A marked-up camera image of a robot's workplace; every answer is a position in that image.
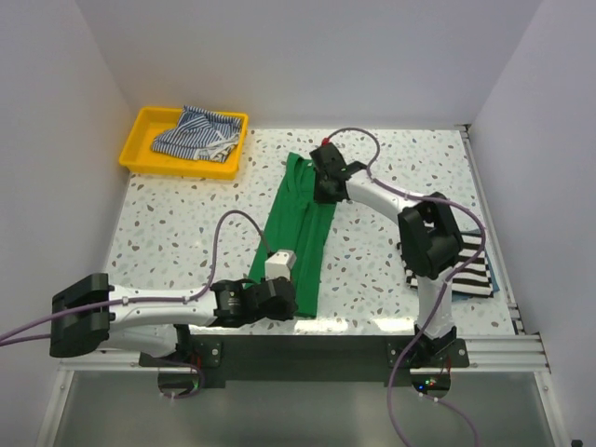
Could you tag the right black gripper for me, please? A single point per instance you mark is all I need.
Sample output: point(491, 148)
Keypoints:
point(321, 197)

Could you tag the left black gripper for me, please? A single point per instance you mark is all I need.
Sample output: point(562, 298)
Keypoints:
point(286, 312)

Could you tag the green tank top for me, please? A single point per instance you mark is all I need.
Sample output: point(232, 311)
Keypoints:
point(298, 223)

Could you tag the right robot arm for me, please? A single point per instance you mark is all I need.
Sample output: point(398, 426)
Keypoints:
point(430, 240)

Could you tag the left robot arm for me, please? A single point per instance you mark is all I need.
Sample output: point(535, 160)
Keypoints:
point(92, 314)

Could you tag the blue striped tank top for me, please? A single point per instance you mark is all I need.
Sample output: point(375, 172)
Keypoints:
point(200, 135)

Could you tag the blue folded tank top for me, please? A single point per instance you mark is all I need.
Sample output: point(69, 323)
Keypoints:
point(489, 279)

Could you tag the black white striped tank top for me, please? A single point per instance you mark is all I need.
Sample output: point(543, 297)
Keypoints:
point(470, 274)

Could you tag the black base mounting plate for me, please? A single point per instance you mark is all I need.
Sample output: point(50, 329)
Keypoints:
point(283, 358)

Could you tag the yellow plastic tray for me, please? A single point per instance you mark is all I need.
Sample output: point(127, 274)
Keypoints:
point(138, 157)

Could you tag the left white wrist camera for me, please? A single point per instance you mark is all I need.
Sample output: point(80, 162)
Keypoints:
point(279, 264)

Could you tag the aluminium frame rail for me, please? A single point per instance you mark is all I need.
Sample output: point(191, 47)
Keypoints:
point(496, 354)

